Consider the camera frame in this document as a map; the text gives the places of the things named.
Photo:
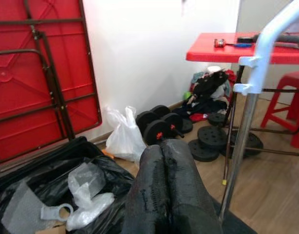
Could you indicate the black tape roll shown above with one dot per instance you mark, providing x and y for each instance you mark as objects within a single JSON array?
[{"x": 244, "y": 39}]

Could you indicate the brown cardboard piece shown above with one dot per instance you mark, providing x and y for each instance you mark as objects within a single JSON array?
[{"x": 54, "y": 229}]

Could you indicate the grey foam sheet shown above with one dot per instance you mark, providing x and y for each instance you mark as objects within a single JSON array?
[{"x": 20, "y": 207}]

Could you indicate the crumpled clear bubble wrap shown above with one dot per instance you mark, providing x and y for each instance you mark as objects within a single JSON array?
[{"x": 86, "y": 180}]

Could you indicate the red garment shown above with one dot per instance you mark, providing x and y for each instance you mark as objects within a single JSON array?
[{"x": 199, "y": 118}]

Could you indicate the black rubbish bag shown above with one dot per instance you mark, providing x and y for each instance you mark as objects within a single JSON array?
[{"x": 110, "y": 175}]

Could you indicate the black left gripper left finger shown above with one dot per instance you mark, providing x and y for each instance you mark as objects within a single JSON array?
[{"x": 147, "y": 190}]

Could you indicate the red plastic stool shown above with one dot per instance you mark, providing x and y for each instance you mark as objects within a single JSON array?
[{"x": 293, "y": 78}]

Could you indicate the red silver spool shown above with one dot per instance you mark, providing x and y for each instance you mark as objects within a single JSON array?
[{"x": 219, "y": 43}]

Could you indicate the folded red plastic table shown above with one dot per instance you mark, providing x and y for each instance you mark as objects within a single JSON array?
[{"x": 81, "y": 102}]

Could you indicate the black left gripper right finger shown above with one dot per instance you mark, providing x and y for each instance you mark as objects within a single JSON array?
[{"x": 186, "y": 185}]

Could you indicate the white foam wrap bundle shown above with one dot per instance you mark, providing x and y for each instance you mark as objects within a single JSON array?
[{"x": 91, "y": 214}]

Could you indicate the red table with brown legs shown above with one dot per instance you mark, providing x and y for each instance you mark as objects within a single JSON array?
[{"x": 208, "y": 52}]

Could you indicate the black floor mat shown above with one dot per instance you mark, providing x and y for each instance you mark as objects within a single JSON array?
[{"x": 237, "y": 225}]

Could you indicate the white plastic bag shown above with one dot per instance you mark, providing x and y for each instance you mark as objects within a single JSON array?
[{"x": 125, "y": 141}]

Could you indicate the white cup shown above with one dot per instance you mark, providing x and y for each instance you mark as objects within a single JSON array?
[{"x": 212, "y": 69}]

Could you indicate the pile of clothes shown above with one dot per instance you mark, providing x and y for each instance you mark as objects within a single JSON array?
[{"x": 210, "y": 85}]

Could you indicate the black weight plate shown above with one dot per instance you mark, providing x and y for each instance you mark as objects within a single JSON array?
[
  {"x": 255, "y": 145},
  {"x": 187, "y": 126},
  {"x": 203, "y": 151},
  {"x": 212, "y": 135},
  {"x": 217, "y": 119}
]

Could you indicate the black dumbbell with red collar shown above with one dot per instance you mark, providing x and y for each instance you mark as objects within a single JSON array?
[
  {"x": 152, "y": 129},
  {"x": 173, "y": 119}
]

